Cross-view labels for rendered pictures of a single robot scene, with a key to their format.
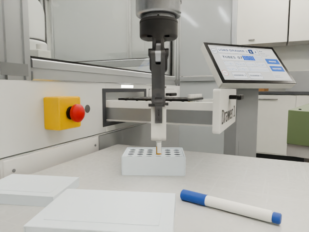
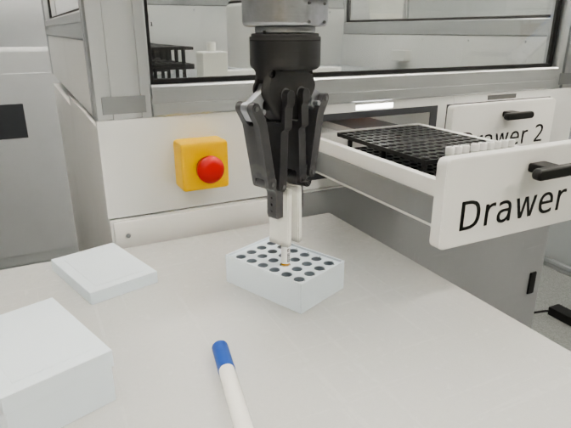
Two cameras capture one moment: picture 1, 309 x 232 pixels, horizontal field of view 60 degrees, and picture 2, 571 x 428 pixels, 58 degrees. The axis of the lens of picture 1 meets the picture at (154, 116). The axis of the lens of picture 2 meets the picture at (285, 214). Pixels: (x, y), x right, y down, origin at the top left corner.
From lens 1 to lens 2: 40 cm
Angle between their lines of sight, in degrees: 41
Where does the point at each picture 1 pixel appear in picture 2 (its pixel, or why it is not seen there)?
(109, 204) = (36, 335)
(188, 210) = (194, 373)
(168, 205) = (68, 363)
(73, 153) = (234, 220)
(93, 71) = not seen: hidden behind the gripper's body
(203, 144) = not seen: outside the picture
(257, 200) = (309, 403)
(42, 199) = (84, 291)
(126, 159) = (230, 261)
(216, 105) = (439, 193)
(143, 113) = (350, 172)
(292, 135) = not seen: outside the picture
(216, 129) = (435, 239)
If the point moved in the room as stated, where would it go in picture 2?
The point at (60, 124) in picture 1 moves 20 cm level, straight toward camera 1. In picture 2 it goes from (184, 183) to (93, 231)
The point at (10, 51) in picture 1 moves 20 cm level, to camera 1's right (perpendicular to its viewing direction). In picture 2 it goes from (115, 81) to (217, 91)
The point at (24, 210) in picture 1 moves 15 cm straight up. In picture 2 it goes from (68, 297) to (49, 177)
